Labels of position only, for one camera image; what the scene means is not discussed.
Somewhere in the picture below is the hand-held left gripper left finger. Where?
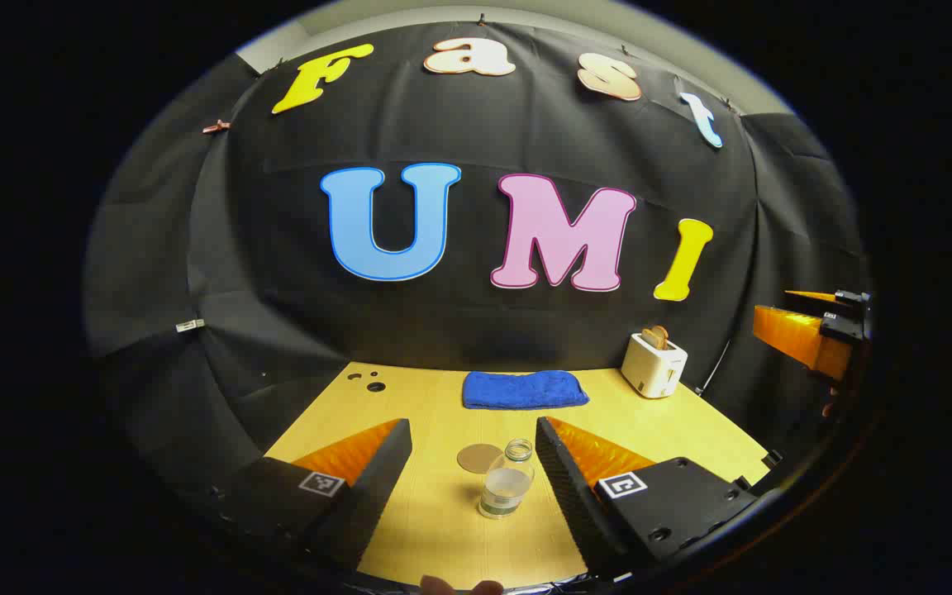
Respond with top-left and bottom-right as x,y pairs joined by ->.
220,417 -> 413,573

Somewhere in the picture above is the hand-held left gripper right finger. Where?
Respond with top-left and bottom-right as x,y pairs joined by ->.
535,416 -> 762,579

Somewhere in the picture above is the clear plastic water bottle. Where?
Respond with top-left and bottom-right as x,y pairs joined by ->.
478,439 -> 536,520

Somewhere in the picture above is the round brown coaster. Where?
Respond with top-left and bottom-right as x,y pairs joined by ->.
457,443 -> 504,474

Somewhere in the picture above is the blue folded towel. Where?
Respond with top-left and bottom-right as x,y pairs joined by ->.
462,370 -> 590,411

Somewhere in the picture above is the white toaster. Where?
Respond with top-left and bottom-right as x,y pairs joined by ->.
621,332 -> 689,400

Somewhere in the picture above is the black backdrop cloth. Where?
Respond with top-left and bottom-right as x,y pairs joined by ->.
83,17 -> 871,497

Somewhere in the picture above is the white toaster cable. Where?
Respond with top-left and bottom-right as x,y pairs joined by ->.
695,339 -> 733,396

